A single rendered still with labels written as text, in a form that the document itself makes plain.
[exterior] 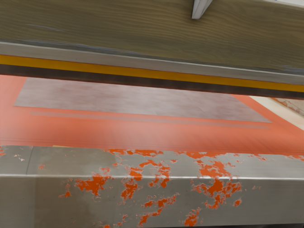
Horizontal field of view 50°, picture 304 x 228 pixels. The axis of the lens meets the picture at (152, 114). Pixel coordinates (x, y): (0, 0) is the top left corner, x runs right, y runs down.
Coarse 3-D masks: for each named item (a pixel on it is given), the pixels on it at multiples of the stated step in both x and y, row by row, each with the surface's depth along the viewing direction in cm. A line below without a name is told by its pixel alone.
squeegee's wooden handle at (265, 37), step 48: (0, 0) 25; (48, 0) 26; (96, 0) 26; (144, 0) 27; (192, 0) 28; (240, 0) 29; (96, 48) 28; (144, 48) 29; (192, 48) 30; (240, 48) 31; (288, 48) 33
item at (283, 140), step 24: (168, 96) 50; (192, 96) 52; (216, 96) 55; (240, 96) 58; (240, 120) 44; (264, 120) 46; (192, 144) 34; (216, 144) 35; (240, 144) 36; (264, 144) 37; (288, 144) 38
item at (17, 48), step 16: (0, 48) 25; (16, 48) 25; (32, 48) 25; (48, 48) 26; (64, 48) 26; (80, 48) 27; (96, 64) 27; (112, 64) 28; (128, 64) 28; (144, 64) 28; (160, 64) 29; (176, 64) 29; (192, 64) 29; (208, 64) 30; (224, 64) 31; (256, 80) 32; (272, 80) 32; (288, 80) 33
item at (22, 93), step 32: (0, 96) 39; (32, 96) 41; (64, 96) 42; (96, 96) 45; (128, 96) 47; (0, 128) 31; (32, 128) 32; (64, 128) 33; (96, 128) 34; (128, 128) 35; (160, 128) 37
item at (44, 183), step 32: (0, 160) 19; (32, 160) 19; (64, 160) 20; (96, 160) 20; (128, 160) 21; (160, 160) 22; (192, 160) 22; (224, 160) 23; (256, 160) 24; (288, 160) 25; (0, 192) 18; (32, 192) 18; (64, 192) 18; (96, 192) 19; (128, 192) 19; (160, 192) 20; (192, 192) 21; (224, 192) 21; (256, 192) 22; (288, 192) 22; (0, 224) 18; (32, 224) 19; (64, 224) 19; (96, 224) 20; (128, 224) 20; (160, 224) 21; (192, 224) 21; (224, 224) 22
